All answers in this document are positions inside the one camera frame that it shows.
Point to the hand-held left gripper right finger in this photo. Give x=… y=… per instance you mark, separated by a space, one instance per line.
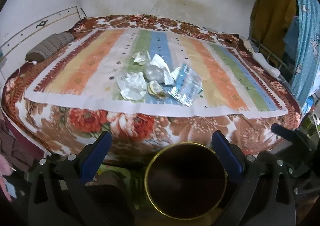
x=227 y=158

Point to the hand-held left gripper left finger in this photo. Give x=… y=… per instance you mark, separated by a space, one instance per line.
x=96 y=158

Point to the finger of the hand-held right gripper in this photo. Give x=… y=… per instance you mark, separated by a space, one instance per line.
x=282 y=131

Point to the dark round gold-rimmed trash bin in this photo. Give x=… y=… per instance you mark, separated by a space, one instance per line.
x=186 y=183

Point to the torn printed medicine packet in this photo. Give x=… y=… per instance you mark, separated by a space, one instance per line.
x=187 y=83

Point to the clear plastic bag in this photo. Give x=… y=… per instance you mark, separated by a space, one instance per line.
x=153 y=73

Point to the floral bed blanket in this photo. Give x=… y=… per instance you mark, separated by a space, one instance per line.
x=85 y=118

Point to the white rolled cloth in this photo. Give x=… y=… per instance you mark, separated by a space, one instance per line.
x=265 y=63

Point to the crumpled white wrapper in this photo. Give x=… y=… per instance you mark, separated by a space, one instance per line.
x=132 y=86

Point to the small yellow printed wrapper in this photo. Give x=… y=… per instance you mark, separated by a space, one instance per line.
x=155 y=89

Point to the striped pastel mat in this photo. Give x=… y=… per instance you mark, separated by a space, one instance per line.
x=87 y=66

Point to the pink cloth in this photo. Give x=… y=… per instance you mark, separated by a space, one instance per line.
x=3 y=168

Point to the clear yellowish plastic wrapper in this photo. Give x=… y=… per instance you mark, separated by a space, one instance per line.
x=140 y=58

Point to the crumpled clear plastic wrapper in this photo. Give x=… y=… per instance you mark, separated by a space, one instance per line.
x=160 y=63

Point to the mustard hanging garment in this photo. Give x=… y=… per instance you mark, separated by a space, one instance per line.
x=272 y=16

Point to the blue dotted hanging cloth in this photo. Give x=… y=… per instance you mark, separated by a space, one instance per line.
x=307 y=16

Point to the grey striped pillow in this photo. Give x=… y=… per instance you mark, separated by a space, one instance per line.
x=47 y=47

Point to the white bed headboard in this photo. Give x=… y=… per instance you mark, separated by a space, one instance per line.
x=30 y=28

